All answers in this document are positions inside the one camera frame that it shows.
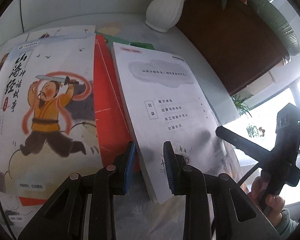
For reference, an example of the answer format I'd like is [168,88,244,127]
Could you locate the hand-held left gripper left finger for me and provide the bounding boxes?
[17,141,140,240]

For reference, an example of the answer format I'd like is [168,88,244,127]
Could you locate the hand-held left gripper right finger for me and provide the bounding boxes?
[163,141,282,240]

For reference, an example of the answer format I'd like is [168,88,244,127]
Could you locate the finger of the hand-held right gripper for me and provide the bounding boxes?
[215,126,275,160]

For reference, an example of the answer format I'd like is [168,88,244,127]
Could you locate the red book donkey print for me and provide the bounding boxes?
[19,34,140,207]

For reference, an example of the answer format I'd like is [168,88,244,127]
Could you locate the white book grey cloud print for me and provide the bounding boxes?
[111,42,242,205]

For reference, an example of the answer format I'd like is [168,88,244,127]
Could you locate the person's right forearm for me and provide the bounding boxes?
[272,209,300,240]

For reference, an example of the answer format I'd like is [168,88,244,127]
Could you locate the person's right hand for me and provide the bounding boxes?
[247,176,283,218]

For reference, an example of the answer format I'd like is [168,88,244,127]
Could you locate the green potted plant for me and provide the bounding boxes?
[231,92,253,118]
[245,123,267,138]

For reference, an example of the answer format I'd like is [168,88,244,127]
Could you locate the bright window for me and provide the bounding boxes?
[222,77,300,205]

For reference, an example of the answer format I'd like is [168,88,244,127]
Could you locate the brown wooden cabinet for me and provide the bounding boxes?
[175,0,290,97]

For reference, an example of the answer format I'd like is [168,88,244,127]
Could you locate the white book yellow-robed man print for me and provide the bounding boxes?
[0,34,103,200]

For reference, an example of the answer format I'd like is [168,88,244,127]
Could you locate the dark green ribbed plate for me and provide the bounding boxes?
[247,0,300,56]

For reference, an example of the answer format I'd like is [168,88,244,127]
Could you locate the green book white label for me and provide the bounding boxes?
[95,31,156,51]

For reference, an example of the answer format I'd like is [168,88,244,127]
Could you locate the white book small pictures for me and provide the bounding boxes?
[25,25,95,43]

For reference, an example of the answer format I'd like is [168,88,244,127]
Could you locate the white ribbed vase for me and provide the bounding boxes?
[145,0,192,33]

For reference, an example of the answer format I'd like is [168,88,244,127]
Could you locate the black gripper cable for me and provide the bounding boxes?
[237,161,262,187]

